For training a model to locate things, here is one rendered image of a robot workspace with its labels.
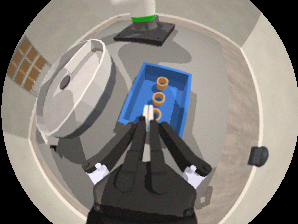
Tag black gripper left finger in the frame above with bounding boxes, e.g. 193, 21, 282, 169
82, 105, 148, 194

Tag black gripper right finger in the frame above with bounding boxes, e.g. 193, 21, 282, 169
149, 105, 212, 196

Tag blue crate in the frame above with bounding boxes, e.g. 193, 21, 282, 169
118, 62, 192, 138

